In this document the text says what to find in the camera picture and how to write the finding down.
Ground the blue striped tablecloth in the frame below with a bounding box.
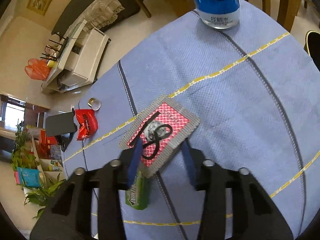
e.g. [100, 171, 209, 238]
[62, 1, 319, 237]

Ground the red snack wrapper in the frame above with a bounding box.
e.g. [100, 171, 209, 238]
[75, 109, 98, 140]

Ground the blue lid cream jar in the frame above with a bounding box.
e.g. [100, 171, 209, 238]
[194, 0, 240, 30]

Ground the black wifi router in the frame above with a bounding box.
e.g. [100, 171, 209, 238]
[40, 34, 68, 62]

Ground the green white medicine box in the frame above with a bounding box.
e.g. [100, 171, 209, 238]
[125, 171, 149, 210]

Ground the yellow mug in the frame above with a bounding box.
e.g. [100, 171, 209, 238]
[47, 60, 57, 68]

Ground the black gold trash bin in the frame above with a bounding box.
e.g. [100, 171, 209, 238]
[304, 30, 320, 70]

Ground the white lace sofa cover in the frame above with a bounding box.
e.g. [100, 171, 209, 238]
[65, 0, 125, 36]

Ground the red silver foil packet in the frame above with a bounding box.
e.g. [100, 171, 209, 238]
[119, 94, 200, 178]

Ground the orange plastic bag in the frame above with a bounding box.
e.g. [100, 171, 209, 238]
[24, 59, 50, 81]

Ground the white paper cup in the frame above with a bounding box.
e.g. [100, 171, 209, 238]
[87, 98, 101, 111]

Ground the dark grey sofa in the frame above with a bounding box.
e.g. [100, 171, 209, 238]
[52, 0, 140, 37]

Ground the white coffee table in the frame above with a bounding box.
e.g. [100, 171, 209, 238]
[41, 20, 111, 94]

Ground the green potted plant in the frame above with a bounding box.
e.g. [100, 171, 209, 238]
[11, 122, 66, 219]

